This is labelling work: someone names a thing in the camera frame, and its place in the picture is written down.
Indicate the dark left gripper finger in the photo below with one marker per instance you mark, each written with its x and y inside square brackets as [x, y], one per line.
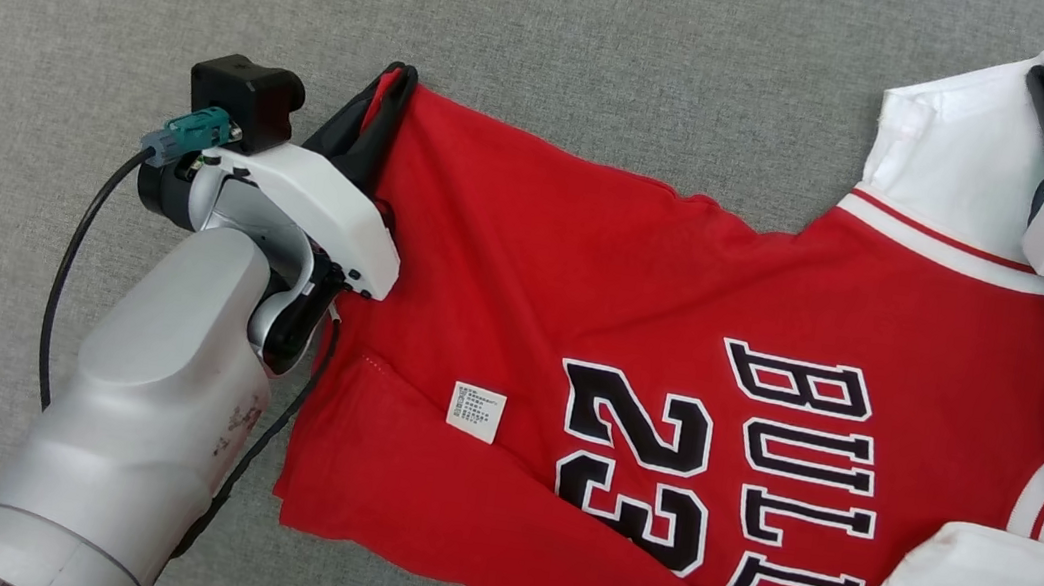
[347, 129]
[387, 134]

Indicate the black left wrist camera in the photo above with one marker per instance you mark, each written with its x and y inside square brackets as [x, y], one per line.
[245, 95]

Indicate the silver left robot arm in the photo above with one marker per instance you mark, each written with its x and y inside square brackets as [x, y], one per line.
[143, 415]

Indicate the red Bulls basketball jersey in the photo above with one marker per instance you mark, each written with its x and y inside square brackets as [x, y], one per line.
[585, 271]

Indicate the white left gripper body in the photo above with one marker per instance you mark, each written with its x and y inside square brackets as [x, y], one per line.
[322, 206]

